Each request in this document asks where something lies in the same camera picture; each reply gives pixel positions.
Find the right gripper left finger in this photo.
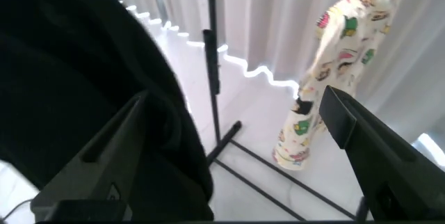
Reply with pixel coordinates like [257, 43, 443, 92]
[30, 91, 149, 223]

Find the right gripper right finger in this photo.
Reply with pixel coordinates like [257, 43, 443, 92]
[318, 84, 445, 223]

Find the black garment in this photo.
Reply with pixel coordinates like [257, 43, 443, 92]
[0, 0, 215, 222]

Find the cream printed garment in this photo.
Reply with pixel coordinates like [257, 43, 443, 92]
[272, 0, 410, 172]

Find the black clothes rack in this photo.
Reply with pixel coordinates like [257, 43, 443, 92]
[202, 0, 369, 222]

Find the white curtain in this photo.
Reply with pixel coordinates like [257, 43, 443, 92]
[97, 0, 445, 169]

